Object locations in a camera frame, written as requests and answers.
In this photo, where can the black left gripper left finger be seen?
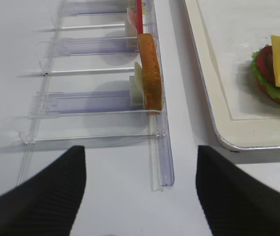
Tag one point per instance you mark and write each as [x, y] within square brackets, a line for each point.
[47, 204]

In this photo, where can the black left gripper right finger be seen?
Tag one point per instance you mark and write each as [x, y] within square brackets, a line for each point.
[234, 203]

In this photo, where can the sesame top bun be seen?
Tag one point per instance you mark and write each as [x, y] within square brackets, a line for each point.
[151, 76]

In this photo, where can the green lettuce on burger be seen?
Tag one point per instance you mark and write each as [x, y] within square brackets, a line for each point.
[254, 69]

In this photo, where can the tomato slice on burger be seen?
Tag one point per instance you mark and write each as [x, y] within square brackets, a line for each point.
[264, 63]

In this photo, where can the bottom bun on tray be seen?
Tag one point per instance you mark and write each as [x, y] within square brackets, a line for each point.
[270, 90]

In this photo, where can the clear acrylic right rack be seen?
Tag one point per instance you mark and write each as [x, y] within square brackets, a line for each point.
[91, 91]

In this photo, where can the white metal tray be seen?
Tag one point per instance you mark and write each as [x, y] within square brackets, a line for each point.
[234, 134]

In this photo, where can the white paper tray liner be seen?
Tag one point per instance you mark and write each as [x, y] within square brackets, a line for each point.
[237, 29]

